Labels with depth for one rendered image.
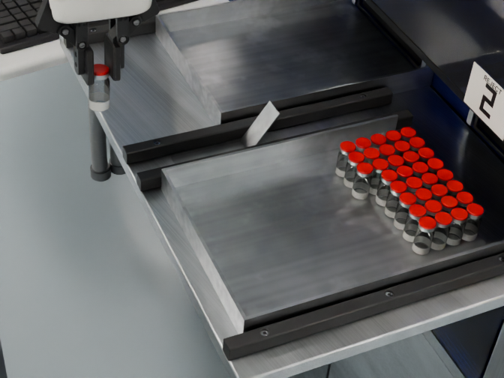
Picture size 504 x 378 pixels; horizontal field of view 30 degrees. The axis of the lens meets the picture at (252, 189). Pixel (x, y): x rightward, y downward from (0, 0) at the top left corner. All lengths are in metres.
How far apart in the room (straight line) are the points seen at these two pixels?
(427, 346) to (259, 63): 0.50
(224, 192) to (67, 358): 1.02
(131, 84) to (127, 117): 0.08
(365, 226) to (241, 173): 0.18
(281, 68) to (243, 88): 0.08
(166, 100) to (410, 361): 0.57
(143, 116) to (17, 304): 1.02
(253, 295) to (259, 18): 0.59
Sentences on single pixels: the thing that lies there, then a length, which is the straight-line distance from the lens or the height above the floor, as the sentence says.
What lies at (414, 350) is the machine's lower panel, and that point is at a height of 0.53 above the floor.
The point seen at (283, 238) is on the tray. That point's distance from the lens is 1.14.
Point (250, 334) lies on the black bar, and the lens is 1.01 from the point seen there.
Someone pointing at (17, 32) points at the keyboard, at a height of 0.83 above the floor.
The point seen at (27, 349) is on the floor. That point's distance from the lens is 2.17.
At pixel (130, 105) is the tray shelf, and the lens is 1.34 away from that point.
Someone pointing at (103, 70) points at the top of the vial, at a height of 1.13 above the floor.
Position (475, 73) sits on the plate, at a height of 1.04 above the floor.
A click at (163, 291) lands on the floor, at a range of 2.26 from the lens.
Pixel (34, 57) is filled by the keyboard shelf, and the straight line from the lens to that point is 1.57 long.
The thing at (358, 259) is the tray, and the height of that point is 0.88.
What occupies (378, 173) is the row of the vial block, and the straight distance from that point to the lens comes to 1.20.
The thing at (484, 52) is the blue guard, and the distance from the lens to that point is 1.17.
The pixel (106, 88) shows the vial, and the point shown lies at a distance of 0.98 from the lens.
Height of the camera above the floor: 1.69
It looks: 42 degrees down
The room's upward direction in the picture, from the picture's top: 5 degrees clockwise
